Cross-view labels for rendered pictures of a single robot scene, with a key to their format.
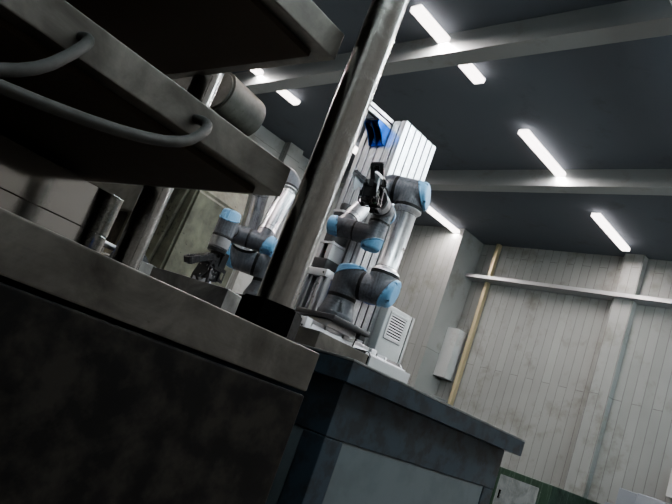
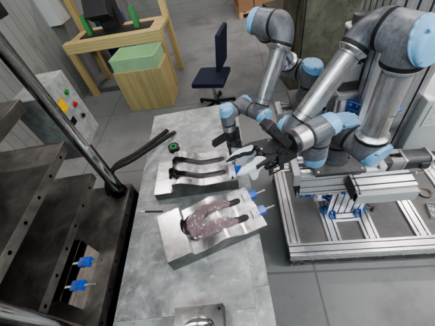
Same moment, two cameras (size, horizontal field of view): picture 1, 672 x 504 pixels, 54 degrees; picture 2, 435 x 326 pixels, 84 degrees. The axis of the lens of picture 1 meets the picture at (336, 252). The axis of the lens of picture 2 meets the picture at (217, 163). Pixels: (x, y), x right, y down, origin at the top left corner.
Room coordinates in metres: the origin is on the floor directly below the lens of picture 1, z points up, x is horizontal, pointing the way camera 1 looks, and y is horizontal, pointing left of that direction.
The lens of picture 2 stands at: (1.71, -0.34, 1.97)
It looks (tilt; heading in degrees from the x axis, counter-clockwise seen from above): 47 degrees down; 54
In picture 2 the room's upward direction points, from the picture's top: 14 degrees counter-clockwise
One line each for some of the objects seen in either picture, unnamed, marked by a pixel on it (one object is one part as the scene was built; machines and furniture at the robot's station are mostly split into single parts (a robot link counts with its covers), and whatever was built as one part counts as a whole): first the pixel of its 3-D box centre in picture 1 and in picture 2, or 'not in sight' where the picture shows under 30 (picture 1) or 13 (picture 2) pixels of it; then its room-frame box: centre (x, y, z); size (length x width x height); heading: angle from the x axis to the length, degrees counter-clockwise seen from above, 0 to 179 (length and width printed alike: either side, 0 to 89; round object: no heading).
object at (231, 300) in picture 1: (227, 319); (211, 222); (2.00, 0.24, 0.85); 0.50 x 0.26 x 0.11; 154
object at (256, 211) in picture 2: not in sight; (263, 209); (2.22, 0.07, 0.85); 0.13 x 0.05 x 0.05; 154
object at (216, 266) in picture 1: (212, 264); (232, 137); (2.40, 0.41, 1.05); 0.09 x 0.08 x 0.12; 136
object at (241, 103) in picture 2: (234, 233); (243, 106); (2.50, 0.39, 1.21); 0.11 x 0.11 x 0.08; 87
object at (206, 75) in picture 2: not in sight; (211, 73); (3.59, 1.87, 0.48); 0.56 x 0.53 x 0.96; 139
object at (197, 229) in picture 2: not in sight; (210, 217); (2.01, 0.24, 0.90); 0.26 x 0.18 x 0.08; 154
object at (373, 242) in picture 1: (370, 235); (312, 148); (2.30, -0.09, 1.34); 0.11 x 0.08 x 0.11; 69
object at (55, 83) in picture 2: not in sight; (107, 174); (1.83, 1.19, 0.73); 0.30 x 0.22 x 1.47; 46
